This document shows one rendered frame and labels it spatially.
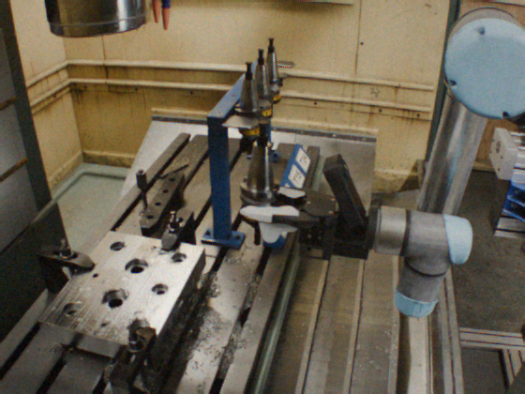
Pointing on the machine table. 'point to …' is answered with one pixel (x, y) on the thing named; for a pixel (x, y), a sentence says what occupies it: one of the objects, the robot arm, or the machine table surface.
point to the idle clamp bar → (172, 193)
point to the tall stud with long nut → (142, 187)
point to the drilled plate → (189, 270)
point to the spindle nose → (96, 17)
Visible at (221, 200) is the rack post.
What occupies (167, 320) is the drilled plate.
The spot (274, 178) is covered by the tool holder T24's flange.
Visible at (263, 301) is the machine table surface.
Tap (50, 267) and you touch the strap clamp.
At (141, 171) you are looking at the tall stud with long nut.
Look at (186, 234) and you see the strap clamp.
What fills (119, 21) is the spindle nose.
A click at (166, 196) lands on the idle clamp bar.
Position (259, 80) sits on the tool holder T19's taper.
